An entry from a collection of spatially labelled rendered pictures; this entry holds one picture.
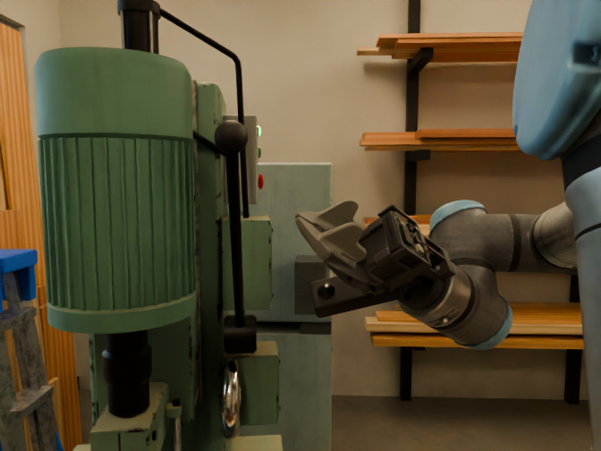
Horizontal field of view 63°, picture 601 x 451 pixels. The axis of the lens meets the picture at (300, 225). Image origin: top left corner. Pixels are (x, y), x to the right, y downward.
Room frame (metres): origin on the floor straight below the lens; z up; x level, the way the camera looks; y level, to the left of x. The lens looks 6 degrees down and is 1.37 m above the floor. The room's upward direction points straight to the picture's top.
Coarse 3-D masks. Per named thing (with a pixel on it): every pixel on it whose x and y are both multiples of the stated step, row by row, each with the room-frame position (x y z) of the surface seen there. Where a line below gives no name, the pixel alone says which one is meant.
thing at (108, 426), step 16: (160, 384) 0.68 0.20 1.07; (160, 400) 0.64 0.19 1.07; (112, 416) 0.59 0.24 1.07; (128, 416) 0.59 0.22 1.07; (144, 416) 0.59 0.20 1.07; (160, 416) 0.63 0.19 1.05; (96, 432) 0.55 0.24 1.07; (112, 432) 0.55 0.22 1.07; (128, 432) 0.56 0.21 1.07; (144, 432) 0.56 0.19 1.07; (160, 432) 0.62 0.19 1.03; (96, 448) 0.55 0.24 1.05; (112, 448) 0.55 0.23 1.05; (128, 448) 0.56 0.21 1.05; (144, 448) 0.56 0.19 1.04; (160, 448) 0.62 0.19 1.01
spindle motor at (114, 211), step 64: (64, 64) 0.52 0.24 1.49; (128, 64) 0.53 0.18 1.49; (64, 128) 0.52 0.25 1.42; (128, 128) 0.53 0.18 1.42; (64, 192) 0.52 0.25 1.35; (128, 192) 0.53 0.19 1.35; (192, 192) 0.61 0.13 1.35; (64, 256) 0.53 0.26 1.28; (128, 256) 0.53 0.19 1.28; (192, 256) 0.61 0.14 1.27; (64, 320) 0.53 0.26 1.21; (128, 320) 0.52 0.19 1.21
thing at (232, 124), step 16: (224, 128) 0.50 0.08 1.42; (240, 128) 0.50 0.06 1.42; (224, 144) 0.50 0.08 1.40; (240, 144) 0.50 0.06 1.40; (240, 208) 0.58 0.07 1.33; (240, 224) 0.59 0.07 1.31; (240, 240) 0.61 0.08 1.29; (240, 256) 0.63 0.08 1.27; (240, 272) 0.65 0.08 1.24; (240, 288) 0.67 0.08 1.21; (240, 304) 0.69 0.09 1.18; (224, 320) 0.75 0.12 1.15; (240, 320) 0.72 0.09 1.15; (224, 336) 0.73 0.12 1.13; (240, 336) 0.73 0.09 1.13; (256, 336) 0.73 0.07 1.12; (240, 352) 0.74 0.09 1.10
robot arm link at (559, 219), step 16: (560, 208) 0.62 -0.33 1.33; (512, 224) 0.72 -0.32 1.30; (528, 224) 0.72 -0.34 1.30; (544, 224) 0.66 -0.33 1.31; (560, 224) 0.60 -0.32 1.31; (528, 240) 0.71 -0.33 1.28; (544, 240) 0.66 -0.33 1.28; (560, 240) 0.61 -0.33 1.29; (512, 256) 0.71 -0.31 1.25; (528, 256) 0.71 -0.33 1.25; (544, 256) 0.68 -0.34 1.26; (560, 256) 0.64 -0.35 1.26; (544, 272) 0.73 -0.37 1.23; (560, 272) 0.72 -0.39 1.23; (576, 272) 0.72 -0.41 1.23
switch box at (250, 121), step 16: (256, 128) 0.89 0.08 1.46; (256, 144) 0.89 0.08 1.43; (224, 160) 0.88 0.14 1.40; (240, 160) 0.89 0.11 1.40; (256, 160) 0.89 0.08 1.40; (224, 176) 0.88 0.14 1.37; (240, 176) 0.89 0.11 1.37; (256, 176) 0.89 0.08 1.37; (224, 192) 0.88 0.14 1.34; (240, 192) 0.89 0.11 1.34; (256, 192) 0.89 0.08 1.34
